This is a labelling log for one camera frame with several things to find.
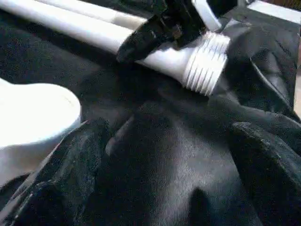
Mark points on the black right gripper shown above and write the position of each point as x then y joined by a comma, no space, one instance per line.
181,21

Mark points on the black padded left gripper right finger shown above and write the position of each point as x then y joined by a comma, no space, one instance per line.
272,169

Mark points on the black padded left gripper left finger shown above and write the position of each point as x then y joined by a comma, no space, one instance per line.
58,179

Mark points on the white plastic table top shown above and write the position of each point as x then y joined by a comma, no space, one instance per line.
30,117

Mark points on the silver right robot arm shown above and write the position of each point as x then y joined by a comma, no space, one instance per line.
275,9

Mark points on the black table mat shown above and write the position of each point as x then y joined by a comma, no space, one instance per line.
164,153

